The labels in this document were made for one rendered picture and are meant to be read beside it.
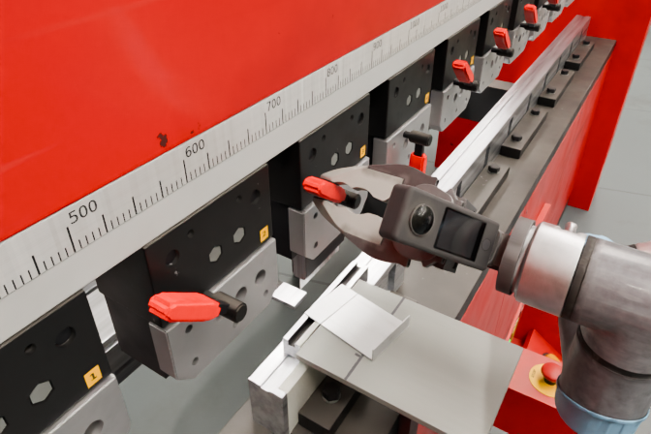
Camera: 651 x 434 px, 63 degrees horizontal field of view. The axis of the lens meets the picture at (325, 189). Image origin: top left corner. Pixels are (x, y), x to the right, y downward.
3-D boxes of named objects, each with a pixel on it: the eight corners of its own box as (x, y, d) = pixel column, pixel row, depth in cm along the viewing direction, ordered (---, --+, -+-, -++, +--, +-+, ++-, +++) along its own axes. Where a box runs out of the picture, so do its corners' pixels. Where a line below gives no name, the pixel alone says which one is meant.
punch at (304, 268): (306, 292, 73) (304, 236, 67) (294, 286, 74) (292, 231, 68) (344, 252, 80) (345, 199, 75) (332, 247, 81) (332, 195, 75)
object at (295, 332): (300, 360, 77) (299, 346, 75) (283, 352, 78) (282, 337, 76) (367, 280, 91) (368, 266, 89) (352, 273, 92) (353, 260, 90)
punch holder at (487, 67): (478, 96, 105) (491, 11, 96) (437, 87, 109) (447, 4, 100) (501, 73, 116) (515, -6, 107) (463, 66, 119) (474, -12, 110)
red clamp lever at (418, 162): (421, 196, 79) (428, 138, 74) (396, 188, 81) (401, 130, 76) (426, 191, 80) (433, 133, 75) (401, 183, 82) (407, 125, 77)
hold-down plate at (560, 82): (553, 108, 173) (555, 99, 171) (536, 104, 175) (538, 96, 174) (573, 78, 194) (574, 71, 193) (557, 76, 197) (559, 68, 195)
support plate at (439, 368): (480, 456, 62) (480, 450, 62) (294, 358, 74) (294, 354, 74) (522, 352, 75) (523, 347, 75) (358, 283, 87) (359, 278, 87)
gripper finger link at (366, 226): (325, 230, 60) (400, 252, 56) (300, 223, 55) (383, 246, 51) (331, 203, 61) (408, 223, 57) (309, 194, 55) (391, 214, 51)
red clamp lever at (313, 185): (327, 179, 52) (363, 196, 60) (293, 169, 54) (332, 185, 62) (321, 198, 52) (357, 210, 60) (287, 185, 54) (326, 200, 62)
